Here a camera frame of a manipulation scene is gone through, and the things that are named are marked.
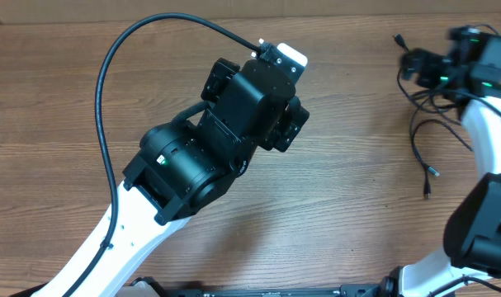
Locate thick black usb cable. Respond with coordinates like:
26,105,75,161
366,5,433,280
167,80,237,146
392,32,461,201

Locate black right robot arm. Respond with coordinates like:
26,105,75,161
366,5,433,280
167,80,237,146
353,24,501,296

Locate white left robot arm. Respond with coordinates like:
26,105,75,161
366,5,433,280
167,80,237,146
26,57,309,296

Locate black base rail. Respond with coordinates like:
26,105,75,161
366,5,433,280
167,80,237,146
116,276,399,297

